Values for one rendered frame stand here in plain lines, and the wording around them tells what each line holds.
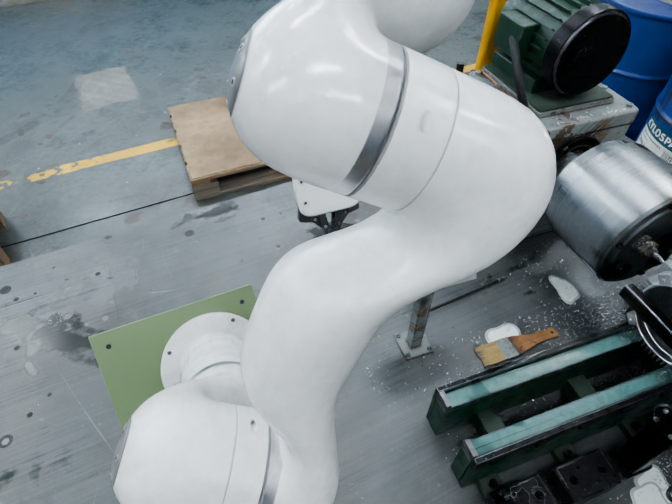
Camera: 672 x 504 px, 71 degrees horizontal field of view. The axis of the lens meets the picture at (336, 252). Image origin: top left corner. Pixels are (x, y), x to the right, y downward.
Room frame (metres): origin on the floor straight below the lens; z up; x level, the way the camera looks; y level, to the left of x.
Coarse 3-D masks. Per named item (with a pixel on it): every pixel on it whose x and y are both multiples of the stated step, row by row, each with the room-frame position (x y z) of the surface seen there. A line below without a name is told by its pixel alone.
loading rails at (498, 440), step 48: (624, 336) 0.51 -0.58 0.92; (480, 384) 0.40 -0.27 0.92; (528, 384) 0.41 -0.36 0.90; (576, 384) 0.44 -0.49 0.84; (624, 384) 0.40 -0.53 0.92; (480, 432) 0.36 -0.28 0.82; (528, 432) 0.32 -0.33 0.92; (576, 432) 0.33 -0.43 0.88; (624, 432) 0.36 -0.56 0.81; (480, 480) 0.27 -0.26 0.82
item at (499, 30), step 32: (512, 0) 1.15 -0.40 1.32; (544, 0) 1.09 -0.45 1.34; (576, 0) 1.05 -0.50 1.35; (512, 32) 1.05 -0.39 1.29; (544, 32) 1.01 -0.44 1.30; (576, 32) 0.95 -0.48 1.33; (608, 32) 0.97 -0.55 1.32; (480, 64) 1.21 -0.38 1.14; (512, 64) 0.96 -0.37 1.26; (544, 64) 0.96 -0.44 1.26; (576, 64) 0.95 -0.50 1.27; (608, 64) 0.98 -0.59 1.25
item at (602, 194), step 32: (576, 160) 0.81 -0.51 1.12; (608, 160) 0.77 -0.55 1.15; (640, 160) 0.75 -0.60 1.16; (576, 192) 0.74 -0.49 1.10; (608, 192) 0.70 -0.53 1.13; (640, 192) 0.68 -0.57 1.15; (576, 224) 0.69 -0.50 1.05; (608, 224) 0.65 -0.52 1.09; (640, 224) 0.63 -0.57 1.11; (608, 256) 0.62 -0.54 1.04; (640, 256) 0.64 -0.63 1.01
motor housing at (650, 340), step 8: (648, 280) 0.55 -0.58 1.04; (656, 280) 0.54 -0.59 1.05; (640, 288) 0.55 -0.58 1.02; (648, 288) 0.54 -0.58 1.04; (656, 288) 0.54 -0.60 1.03; (664, 288) 0.55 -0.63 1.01; (648, 296) 0.54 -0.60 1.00; (656, 296) 0.55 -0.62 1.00; (664, 296) 0.55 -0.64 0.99; (656, 304) 0.54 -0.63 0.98; (664, 304) 0.55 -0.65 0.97; (664, 312) 0.54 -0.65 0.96; (640, 320) 0.52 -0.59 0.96; (640, 328) 0.50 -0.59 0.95; (648, 328) 0.51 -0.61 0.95; (648, 336) 0.49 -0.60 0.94; (656, 336) 0.49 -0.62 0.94; (648, 344) 0.48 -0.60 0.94; (656, 344) 0.48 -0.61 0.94; (664, 344) 0.48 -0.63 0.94; (648, 352) 0.47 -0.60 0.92; (656, 352) 0.46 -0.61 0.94; (664, 352) 0.46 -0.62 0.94; (656, 360) 0.45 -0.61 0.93; (664, 360) 0.44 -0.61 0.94
